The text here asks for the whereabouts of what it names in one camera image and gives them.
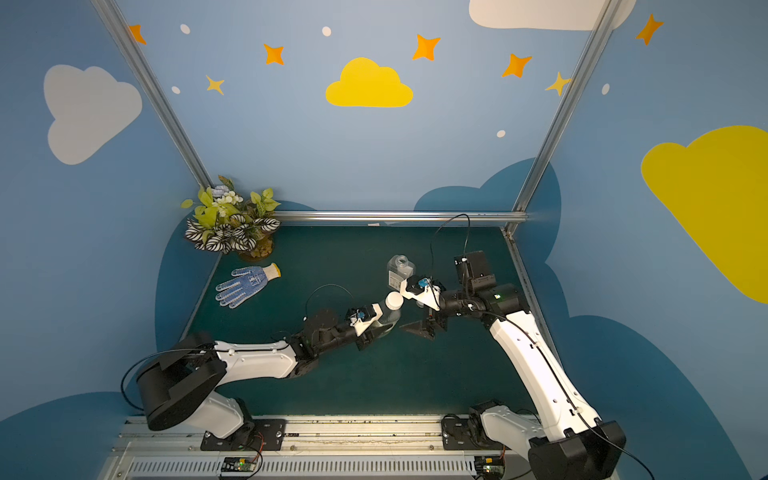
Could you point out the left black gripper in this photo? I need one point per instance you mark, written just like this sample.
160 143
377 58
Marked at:
366 336

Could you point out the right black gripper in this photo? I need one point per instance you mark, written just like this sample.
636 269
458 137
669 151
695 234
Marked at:
437 318

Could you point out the round clear bottle green label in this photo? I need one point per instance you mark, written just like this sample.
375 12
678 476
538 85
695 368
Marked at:
388 316

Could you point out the white cap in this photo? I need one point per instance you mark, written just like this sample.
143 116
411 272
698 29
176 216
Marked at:
394 301

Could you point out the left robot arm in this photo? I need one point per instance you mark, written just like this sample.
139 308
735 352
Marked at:
179 385

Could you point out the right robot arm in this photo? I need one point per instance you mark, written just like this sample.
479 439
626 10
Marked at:
569 440

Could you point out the square clear bottle white label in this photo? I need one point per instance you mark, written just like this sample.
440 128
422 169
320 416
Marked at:
400 269

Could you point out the blue dotted work glove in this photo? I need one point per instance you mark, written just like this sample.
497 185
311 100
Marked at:
245 283

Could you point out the right circuit board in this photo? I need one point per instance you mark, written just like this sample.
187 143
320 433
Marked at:
488 468

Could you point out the circuit board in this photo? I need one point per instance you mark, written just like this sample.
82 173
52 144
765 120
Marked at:
488 468
238 465

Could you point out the left circuit board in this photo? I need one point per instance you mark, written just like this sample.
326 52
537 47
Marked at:
238 465

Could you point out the artificial potted plant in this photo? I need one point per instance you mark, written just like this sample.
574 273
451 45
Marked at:
224 221

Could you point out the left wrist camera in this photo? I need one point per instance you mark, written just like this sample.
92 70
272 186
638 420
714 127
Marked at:
361 318

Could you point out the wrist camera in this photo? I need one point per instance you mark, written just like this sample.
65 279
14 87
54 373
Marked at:
416 287
361 318

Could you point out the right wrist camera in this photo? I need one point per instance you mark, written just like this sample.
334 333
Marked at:
416 287

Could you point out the aluminium back rail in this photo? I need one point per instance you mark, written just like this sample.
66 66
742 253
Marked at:
397 217

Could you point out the aluminium rail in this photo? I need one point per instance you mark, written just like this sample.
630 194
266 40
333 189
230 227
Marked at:
314 447
397 217

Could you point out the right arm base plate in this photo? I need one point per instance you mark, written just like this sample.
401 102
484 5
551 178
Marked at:
460 433

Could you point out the aluminium front rail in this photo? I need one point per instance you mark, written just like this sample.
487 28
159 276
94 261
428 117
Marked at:
314 447

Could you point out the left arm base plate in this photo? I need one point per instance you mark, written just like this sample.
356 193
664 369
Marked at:
256 434

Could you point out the left aluminium corner post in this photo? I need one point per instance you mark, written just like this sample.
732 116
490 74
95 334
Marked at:
118 28

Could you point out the aluminium corner post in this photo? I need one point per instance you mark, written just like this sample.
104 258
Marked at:
582 73
118 28

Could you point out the right aluminium corner post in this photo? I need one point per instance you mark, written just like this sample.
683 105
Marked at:
582 73

